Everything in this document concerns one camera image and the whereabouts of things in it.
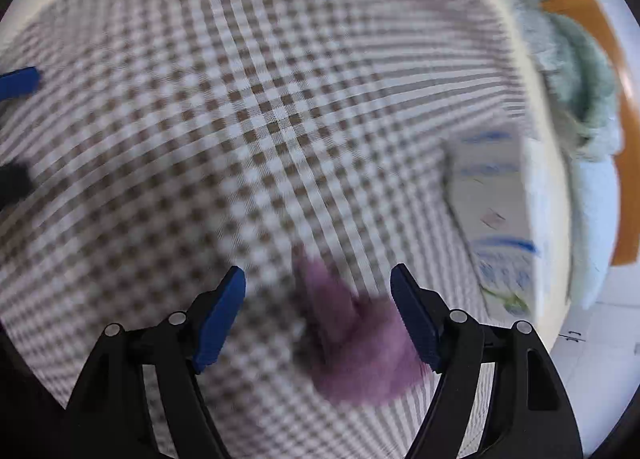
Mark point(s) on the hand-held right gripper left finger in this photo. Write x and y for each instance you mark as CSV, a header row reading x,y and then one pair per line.
x,y
220,324

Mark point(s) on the brown checkered blanket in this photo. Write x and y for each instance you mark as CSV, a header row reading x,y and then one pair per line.
x,y
200,139

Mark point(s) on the white carton box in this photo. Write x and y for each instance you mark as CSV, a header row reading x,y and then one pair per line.
x,y
500,189

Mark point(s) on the green floral quilt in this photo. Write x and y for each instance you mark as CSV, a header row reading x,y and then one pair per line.
x,y
575,69

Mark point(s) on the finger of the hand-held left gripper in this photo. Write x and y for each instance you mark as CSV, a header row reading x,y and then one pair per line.
x,y
12,184
20,83

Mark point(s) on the light blue pillow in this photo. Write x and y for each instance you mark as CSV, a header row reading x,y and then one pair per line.
x,y
595,219

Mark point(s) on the purple cloth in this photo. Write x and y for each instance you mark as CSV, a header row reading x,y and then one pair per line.
x,y
360,364

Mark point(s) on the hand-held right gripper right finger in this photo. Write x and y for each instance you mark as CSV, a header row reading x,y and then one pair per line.
x,y
412,319

